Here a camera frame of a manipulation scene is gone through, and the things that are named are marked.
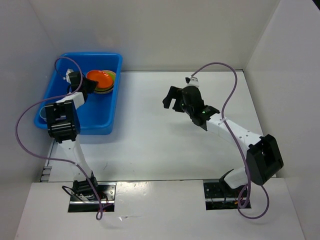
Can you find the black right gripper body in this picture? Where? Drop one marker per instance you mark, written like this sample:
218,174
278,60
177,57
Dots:
187,108

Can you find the tan woven wicker tray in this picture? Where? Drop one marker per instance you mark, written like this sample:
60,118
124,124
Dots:
103,91

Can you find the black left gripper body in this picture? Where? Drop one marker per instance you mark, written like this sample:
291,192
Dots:
88,85

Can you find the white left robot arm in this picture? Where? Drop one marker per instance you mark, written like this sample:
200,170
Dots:
63,126

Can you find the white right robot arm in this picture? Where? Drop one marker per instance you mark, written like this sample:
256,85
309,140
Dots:
261,153

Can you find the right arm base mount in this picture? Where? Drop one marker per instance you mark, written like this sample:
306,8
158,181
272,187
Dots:
219,196

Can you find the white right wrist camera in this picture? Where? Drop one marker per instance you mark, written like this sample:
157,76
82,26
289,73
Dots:
192,82

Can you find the blue plastic cup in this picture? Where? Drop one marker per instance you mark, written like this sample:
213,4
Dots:
42,113

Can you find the orange plastic plate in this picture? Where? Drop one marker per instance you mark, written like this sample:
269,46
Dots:
91,75

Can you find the green plastic plate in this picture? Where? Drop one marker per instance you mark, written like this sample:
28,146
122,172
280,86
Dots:
105,79

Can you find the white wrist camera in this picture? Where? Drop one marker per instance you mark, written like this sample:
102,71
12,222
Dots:
67,77
192,82

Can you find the blue plastic bin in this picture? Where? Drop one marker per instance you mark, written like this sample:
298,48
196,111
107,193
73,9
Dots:
97,115

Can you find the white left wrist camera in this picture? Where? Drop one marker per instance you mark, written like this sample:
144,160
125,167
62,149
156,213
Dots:
67,77

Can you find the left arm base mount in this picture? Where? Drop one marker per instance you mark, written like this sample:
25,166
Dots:
78,203

